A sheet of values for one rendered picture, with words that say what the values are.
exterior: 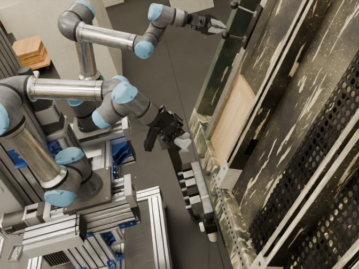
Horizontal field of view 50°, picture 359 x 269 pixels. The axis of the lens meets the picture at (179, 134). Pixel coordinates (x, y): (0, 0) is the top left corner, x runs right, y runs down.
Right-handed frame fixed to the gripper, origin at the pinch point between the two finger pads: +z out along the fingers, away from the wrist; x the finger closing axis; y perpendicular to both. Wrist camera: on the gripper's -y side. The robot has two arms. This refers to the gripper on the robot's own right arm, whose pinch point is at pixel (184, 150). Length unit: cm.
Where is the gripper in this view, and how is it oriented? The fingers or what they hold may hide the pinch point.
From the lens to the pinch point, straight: 141.1
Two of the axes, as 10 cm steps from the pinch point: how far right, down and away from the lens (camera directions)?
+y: 7.5, -5.7, -3.3
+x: -1.4, -6.3, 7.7
